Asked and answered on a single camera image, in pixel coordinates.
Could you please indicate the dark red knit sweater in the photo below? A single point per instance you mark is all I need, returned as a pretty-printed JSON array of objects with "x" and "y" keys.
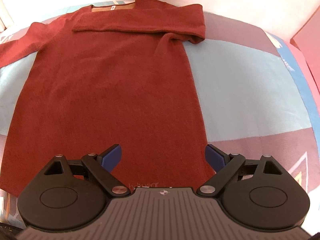
[{"x": 110, "y": 77}]

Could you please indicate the blue patterned bed sheet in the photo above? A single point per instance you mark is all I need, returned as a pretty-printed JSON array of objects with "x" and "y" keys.
[{"x": 255, "y": 95}]

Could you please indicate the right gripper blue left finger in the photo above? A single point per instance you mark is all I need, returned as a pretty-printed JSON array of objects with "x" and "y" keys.
[{"x": 99, "y": 168}]

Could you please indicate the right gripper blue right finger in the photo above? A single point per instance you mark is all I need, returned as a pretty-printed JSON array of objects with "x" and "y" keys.
[{"x": 226, "y": 166}]

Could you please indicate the pink pillow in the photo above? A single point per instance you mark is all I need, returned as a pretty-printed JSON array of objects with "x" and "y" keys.
[{"x": 307, "y": 40}]

